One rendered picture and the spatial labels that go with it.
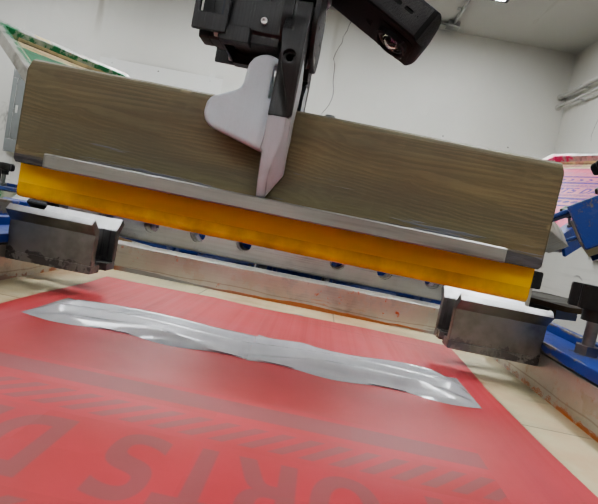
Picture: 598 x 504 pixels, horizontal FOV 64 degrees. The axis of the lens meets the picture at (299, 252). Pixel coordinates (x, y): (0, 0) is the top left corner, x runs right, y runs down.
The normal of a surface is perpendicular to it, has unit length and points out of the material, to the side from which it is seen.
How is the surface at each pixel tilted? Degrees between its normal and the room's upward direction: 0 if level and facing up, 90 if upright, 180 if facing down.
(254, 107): 83
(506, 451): 0
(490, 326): 90
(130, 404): 0
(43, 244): 90
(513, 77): 90
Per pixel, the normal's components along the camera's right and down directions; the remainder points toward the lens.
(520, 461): 0.19, -0.98
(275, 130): -0.10, 0.29
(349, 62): -0.05, 0.07
